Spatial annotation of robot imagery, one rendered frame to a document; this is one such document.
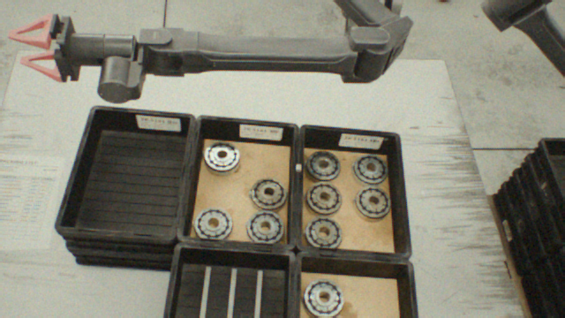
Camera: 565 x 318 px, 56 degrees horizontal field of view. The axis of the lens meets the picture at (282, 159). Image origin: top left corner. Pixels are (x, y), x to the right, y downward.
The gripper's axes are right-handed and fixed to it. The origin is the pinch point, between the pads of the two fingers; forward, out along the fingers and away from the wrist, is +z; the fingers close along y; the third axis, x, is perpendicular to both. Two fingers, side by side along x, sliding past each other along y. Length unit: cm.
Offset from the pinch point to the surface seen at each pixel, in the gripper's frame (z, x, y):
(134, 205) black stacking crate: -11, 1, 62
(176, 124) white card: -21, 25, 56
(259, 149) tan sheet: -46, 20, 62
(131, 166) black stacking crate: -9, 14, 62
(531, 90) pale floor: -208, 118, 147
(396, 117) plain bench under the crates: -97, 44, 76
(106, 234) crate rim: -7, -12, 52
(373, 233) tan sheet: -77, -8, 62
